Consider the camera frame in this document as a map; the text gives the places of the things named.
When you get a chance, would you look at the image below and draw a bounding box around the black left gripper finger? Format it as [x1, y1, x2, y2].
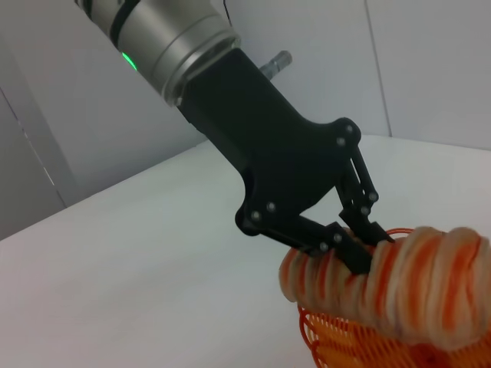
[264, 213, 374, 277]
[334, 145, 397, 247]

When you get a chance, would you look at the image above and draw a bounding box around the silver cable connector plug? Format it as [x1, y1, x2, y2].
[259, 50, 294, 83]

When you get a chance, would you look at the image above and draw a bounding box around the orange wire basket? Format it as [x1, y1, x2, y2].
[296, 227, 491, 368]

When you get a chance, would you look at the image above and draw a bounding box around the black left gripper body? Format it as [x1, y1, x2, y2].
[173, 47, 364, 238]

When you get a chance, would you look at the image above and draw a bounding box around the orange striped bread loaf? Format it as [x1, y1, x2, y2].
[277, 225, 491, 354]

